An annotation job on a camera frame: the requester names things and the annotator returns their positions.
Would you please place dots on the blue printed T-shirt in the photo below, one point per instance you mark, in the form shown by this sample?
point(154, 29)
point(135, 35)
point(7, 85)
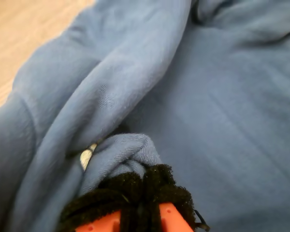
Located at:
point(207, 96)

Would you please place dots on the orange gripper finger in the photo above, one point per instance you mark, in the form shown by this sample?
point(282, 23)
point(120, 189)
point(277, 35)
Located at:
point(166, 191)
point(106, 195)

